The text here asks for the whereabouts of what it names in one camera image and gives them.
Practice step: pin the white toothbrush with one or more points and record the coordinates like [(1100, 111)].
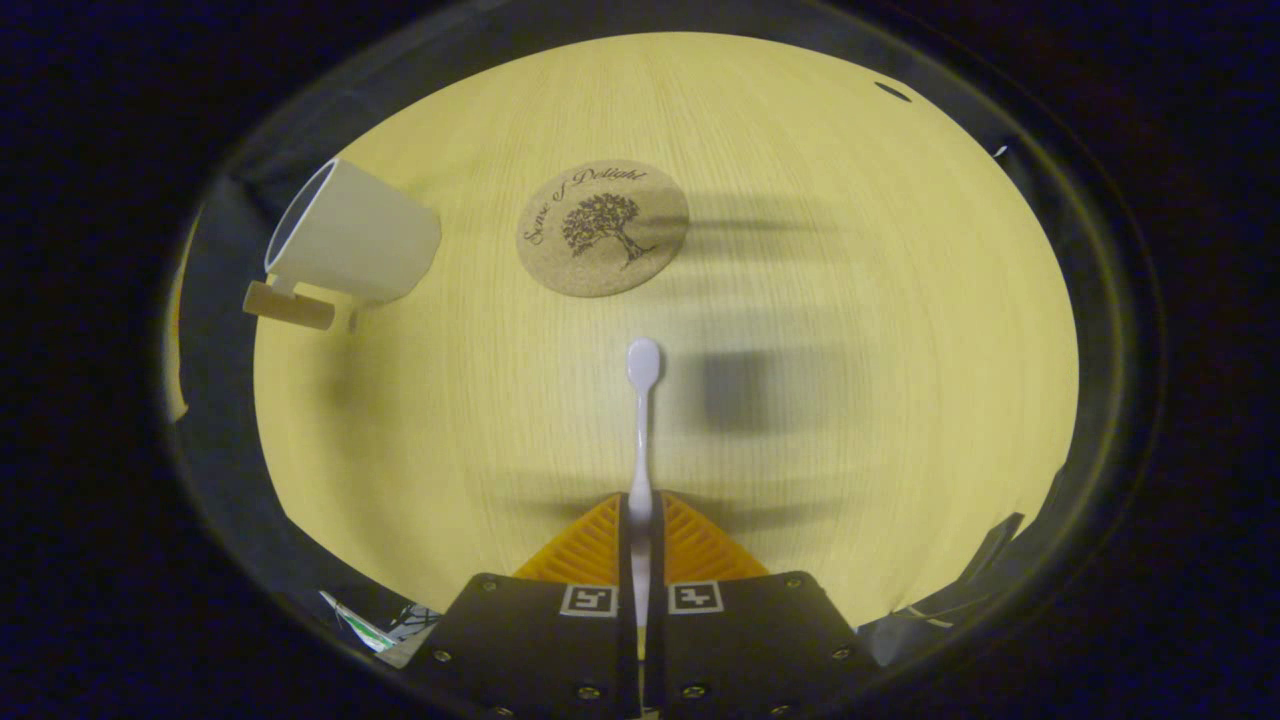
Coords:
[(642, 440)]

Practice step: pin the round cork coaster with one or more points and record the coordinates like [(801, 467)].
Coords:
[(602, 228)]

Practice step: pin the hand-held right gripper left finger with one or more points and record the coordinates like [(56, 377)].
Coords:
[(626, 570)]

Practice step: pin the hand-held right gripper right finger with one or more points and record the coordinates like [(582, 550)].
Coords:
[(658, 565)]

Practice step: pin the white toothpaste tube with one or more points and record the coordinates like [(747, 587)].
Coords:
[(375, 630)]

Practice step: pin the white cup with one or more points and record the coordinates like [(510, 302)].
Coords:
[(370, 240)]

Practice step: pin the wooden desktop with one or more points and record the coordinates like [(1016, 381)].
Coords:
[(850, 450)]

